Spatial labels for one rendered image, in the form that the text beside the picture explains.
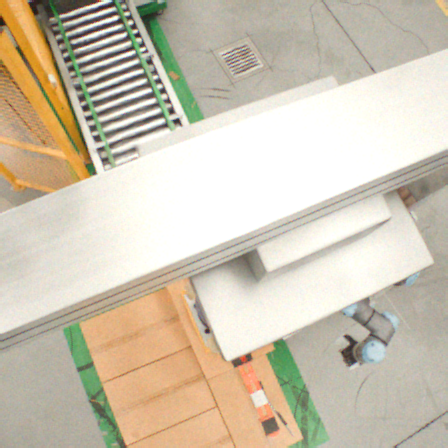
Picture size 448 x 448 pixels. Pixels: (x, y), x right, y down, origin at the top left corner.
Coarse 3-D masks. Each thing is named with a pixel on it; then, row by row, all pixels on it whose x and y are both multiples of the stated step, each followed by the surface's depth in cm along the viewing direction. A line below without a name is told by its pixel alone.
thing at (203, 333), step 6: (180, 294) 233; (186, 300) 232; (192, 300) 232; (186, 306) 232; (192, 306) 231; (192, 312) 231; (192, 318) 230; (198, 330) 229; (204, 330) 227; (198, 336) 228; (204, 336) 228; (210, 336) 228; (204, 342) 227; (204, 348) 227
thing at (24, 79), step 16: (0, 32) 151; (0, 48) 155; (16, 64) 166; (16, 80) 176; (32, 80) 181; (32, 96) 187; (32, 112) 211; (48, 112) 204; (32, 128) 230; (48, 128) 217; (16, 144) 256; (48, 144) 248; (64, 144) 233; (64, 160) 267; (80, 160) 263; (64, 176) 300; (80, 176) 280
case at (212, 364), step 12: (168, 288) 247; (180, 288) 247; (180, 300) 245; (180, 312) 244; (192, 324) 242; (192, 336) 241; (264, 348) 241; (204, 360) 238; (216, 360) 238; (204, 372) 236; (216, 372) 236
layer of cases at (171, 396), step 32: (96, 320) 279; (128, 320) 280; (160, 320) 281; (96, 352) 274; (128, 352) 275; (160, 352) 276; (192, 352) 277; (128, 384) 270; (160, 384) 271; (192, 384) 272; (224, 384) 273; (128, 416) 265; (160, 416) 266; (192, 416) 268; (224, 416) 268; (256, 416) 269; (288, 416) 270
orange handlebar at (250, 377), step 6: (246, 366) 215; (252, 372) 213; (246, 378) 212; (252, 378) 212; (246, 384) 212; (258, 384) 212; (252, 390) 212; (258, 390) 212; (258, 408) 209; (258, 414) 209; (270, 414) 209; (276, 432) 207
